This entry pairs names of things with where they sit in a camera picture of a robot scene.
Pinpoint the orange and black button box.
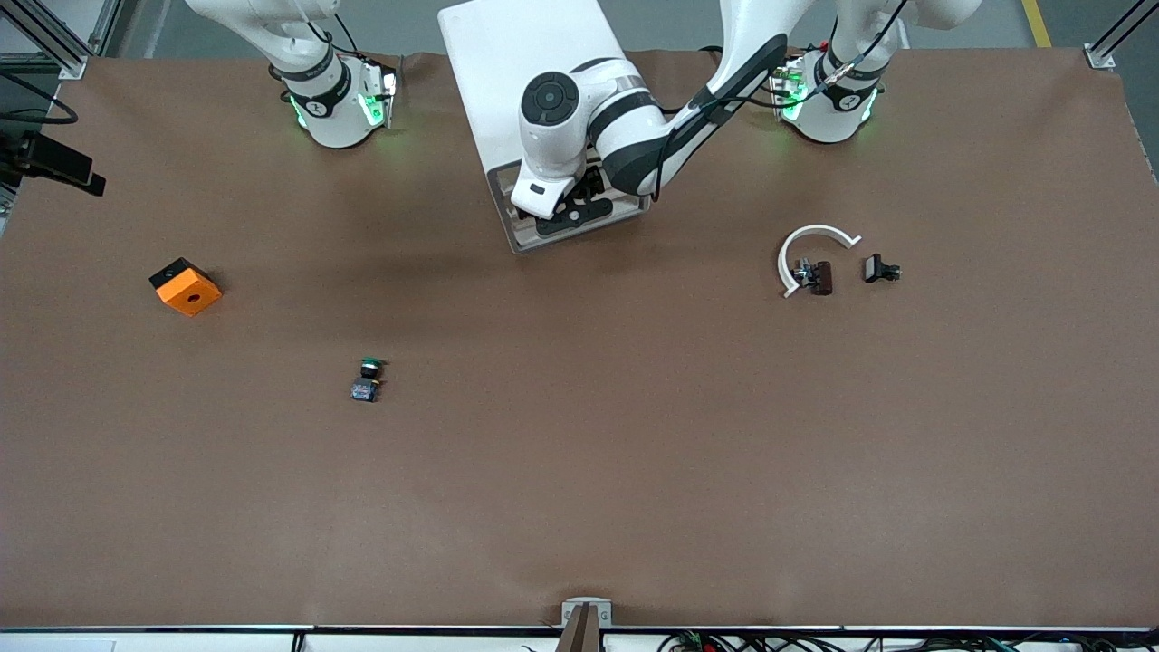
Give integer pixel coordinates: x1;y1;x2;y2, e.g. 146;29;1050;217
148;257;223;318

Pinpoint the small brown metal component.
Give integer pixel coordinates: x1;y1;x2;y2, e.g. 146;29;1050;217
793;257;834;297

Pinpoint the aluminium frame profile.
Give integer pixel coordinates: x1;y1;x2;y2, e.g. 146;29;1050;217
1085;0;1159;72
0;0;123;81

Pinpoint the white curved plastic ring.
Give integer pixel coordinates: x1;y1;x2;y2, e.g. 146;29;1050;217
777;224;863;300

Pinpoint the green push button switch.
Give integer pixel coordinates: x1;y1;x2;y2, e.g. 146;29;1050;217
350;358;388;404

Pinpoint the grey metal mount bracket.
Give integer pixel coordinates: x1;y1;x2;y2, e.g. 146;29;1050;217
560;597;614;628

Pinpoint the brown mount bar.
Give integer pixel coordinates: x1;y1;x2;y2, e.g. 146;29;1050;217
555;604;603;652

